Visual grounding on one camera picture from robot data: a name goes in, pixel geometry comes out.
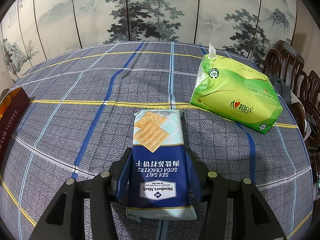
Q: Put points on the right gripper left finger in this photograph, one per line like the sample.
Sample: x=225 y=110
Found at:
x=64 y=216

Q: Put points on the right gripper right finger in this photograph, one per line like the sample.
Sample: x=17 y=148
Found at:
x=230 y=205

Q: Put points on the blue soda cracker pack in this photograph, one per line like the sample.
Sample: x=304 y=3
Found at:
x=158 y=180

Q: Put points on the red gold toffee tin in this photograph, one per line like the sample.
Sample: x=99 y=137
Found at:
x=13 y=106

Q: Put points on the plaid blue tablecloth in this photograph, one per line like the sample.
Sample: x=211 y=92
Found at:
x=80 y=120

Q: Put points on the dark wooden chair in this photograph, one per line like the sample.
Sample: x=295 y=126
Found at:
x=306 y=114
x=284 y=62

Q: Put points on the green tissue pack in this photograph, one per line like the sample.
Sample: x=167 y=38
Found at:
x=236 y=91

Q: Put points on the painted folding screen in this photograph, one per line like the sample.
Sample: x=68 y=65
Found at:
x=36 y=30

